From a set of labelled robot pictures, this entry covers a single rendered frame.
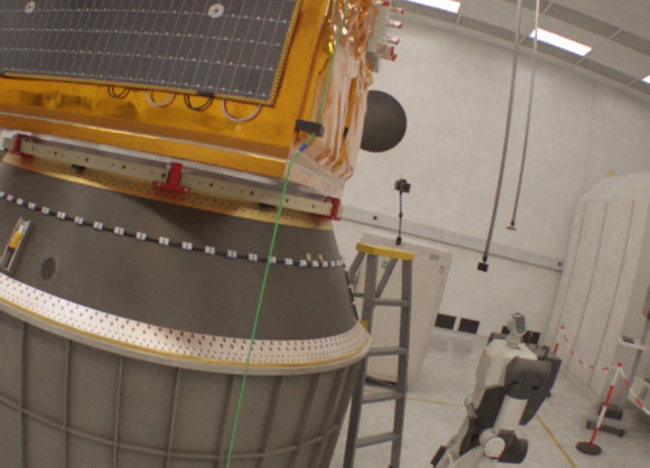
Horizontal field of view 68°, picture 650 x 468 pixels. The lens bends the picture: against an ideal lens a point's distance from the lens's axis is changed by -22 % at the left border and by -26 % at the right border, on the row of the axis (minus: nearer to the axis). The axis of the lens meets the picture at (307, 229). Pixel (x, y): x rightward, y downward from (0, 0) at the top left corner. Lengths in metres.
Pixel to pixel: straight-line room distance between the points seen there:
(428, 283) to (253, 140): 4.39
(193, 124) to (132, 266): 0.49
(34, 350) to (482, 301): 8.87
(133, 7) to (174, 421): 1.38
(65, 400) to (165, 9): 1.33
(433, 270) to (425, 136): 4.40
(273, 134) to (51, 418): 1.22
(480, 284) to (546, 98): 3.64
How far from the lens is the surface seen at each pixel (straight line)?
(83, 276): 1.91
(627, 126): 11.25
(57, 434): 2.05
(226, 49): 1.74
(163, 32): 1.83
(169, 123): 1.79
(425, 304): 5.96
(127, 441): 1.98
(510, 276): 10.20
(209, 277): 1.95
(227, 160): 1.72
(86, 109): 1.94
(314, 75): 1.75
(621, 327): 7.43
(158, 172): 1.96
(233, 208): 2.07
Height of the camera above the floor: 1.72
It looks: 3 degrees down
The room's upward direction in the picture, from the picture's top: 13 degrees clockwise
